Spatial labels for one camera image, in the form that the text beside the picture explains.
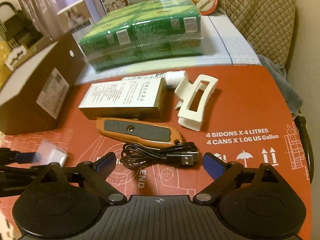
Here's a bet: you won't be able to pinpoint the brown cardboard box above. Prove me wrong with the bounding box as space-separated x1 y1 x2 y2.
0 34 84 135

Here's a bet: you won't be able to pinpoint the black usb cable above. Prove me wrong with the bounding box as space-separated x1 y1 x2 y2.
121 142 200 167

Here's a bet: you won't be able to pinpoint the green tissue multipack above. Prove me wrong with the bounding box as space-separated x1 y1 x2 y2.
79 0 204 73

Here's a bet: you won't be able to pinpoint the grey cloth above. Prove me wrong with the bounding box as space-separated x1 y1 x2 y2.
259 54 304 115

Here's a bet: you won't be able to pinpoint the white toothpaste tube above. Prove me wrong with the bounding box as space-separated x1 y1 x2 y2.
125 70 187 89

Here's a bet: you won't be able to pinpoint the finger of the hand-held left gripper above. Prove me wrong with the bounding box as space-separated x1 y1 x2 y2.
0 165 49 198
0 148 38 167

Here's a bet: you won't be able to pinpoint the black chair frame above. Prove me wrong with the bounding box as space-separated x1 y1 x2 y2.
292 115 315 183

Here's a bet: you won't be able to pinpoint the flattened cardboard boxes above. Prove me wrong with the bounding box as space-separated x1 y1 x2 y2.
5 45 28 70

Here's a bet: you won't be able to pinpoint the black step ladder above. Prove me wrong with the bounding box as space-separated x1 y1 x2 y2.
0 2 43 49

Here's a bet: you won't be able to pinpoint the white hair claw clip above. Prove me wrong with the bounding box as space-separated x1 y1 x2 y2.
174 74 219 132

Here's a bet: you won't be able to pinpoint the red printed cardboard sheet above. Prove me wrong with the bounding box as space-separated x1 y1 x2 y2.
0 65 313 198

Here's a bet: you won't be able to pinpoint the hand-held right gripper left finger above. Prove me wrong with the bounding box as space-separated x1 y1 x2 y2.
34 152 128 205

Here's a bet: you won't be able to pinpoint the gold rectangular box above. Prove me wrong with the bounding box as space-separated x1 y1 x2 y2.
78 76 167 122

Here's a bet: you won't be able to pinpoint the clear plastic case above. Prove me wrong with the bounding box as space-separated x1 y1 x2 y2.
36 141 68 167

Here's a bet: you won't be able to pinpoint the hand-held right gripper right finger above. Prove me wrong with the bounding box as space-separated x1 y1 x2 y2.
192 153 285 204

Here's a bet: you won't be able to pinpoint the orange utility knife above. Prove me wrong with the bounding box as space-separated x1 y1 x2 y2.
96 117 187 148

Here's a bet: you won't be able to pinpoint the small white photo box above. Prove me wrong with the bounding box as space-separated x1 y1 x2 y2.
57 0 92 34

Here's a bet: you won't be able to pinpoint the beige quilted chair cover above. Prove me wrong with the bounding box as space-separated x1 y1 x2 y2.
212 0 297 68

